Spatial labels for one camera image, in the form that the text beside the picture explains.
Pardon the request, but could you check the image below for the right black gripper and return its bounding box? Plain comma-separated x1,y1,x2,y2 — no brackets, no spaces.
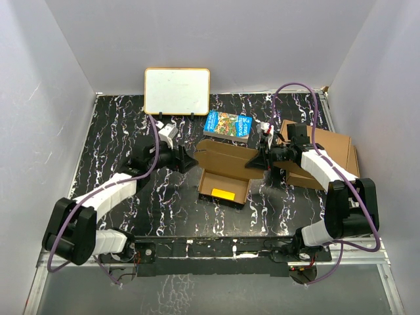
245,137,294,171

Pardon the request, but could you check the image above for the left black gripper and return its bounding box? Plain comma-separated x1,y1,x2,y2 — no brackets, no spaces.
146,138,198,173

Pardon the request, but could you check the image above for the yellow rectangular block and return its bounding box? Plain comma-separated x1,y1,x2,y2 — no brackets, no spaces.
211,188,235,201

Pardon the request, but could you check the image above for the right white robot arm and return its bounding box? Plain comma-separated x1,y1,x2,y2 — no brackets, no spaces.
245,122,381,261

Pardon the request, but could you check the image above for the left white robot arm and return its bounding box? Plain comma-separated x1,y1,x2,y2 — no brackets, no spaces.
42,141,198,265

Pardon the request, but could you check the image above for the blue illustrated book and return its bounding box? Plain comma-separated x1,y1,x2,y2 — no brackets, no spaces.
203,110,253,143

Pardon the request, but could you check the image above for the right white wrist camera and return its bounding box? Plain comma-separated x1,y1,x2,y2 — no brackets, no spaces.
257,122,274,150

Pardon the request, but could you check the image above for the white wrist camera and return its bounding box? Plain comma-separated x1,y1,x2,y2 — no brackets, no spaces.
156,121,179,149
257,122,274,150

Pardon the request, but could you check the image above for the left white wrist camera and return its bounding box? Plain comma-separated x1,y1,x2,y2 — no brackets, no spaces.
156,121,179,149

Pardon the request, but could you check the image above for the white board with wooden frame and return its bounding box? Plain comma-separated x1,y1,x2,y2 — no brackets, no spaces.
144,68,211,116

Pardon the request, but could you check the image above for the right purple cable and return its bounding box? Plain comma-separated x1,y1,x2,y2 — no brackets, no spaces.
270,81,382,285

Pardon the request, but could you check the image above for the aluminium frame rail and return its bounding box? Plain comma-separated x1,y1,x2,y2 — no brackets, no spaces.
24,246,404,314

